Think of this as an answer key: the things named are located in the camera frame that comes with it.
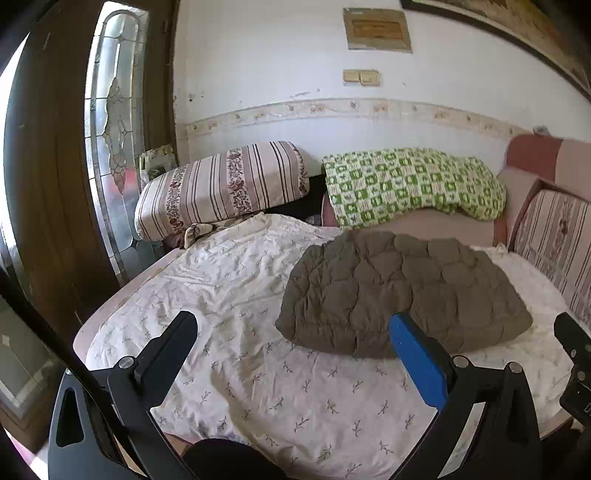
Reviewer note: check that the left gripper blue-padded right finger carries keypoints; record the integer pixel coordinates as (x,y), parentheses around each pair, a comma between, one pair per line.
(506,444)

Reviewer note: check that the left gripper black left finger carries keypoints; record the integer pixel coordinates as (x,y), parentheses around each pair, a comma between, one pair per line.
(114,436)

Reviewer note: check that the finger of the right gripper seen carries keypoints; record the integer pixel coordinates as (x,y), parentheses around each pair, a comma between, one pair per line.
(573,338)

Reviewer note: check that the grey-brown hooded puffer jacket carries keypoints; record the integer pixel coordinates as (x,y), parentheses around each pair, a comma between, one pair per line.
(341,295)

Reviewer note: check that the striped floral cushion right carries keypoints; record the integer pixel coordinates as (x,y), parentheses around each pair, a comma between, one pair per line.
(554,235)

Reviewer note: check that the white floral bed sheet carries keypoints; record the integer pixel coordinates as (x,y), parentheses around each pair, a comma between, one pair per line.
(319,416)

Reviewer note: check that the green white patterned blanket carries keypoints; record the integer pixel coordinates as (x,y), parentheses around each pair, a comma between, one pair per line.
(370,188)

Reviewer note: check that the small patterned box by door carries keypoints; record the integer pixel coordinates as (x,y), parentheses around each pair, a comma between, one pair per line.
(155,162)

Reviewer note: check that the striped floral pillow left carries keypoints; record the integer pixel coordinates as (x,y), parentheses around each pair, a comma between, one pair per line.
(232,184)

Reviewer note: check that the large framed painting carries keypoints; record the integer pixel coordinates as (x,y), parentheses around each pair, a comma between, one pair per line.
(538,27)

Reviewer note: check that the wooden door with stained glass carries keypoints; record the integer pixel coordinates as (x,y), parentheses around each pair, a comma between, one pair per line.
(89,92)

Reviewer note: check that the beige wall switch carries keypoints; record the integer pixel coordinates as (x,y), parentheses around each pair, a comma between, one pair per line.
(365,78)

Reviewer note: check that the small wall plaque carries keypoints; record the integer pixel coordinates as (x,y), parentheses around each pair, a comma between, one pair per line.
(377,29)

